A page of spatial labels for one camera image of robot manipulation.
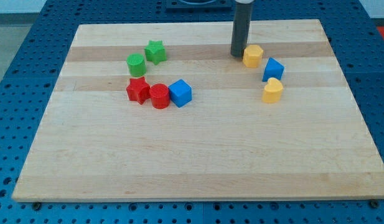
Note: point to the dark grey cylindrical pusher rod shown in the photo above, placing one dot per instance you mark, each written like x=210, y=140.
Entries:
x=241, y=25

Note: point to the yellow hexagon block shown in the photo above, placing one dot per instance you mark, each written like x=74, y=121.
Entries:
x=252, y=56

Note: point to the blue triangle block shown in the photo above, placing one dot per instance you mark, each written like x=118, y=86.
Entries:
x=273, y=69

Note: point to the yellow heart block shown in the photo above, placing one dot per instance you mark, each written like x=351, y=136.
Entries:
x=272, y=91

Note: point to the green star block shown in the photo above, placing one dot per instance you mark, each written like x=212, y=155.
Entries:
x=155, y=52

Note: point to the blue cube block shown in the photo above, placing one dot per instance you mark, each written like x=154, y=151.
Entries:
x=180, y=93

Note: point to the red cylinder block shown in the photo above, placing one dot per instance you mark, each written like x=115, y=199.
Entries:
x=159, y=94

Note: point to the green cylinder block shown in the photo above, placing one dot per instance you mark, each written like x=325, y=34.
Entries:
x=136, y=65

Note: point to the red star block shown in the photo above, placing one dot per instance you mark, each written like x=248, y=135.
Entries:
x=138, y=90

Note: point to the light wooden board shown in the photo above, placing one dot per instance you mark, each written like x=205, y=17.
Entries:
x=94, y=145

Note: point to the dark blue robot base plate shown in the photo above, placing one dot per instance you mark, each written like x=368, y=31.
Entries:
x=197, y=5

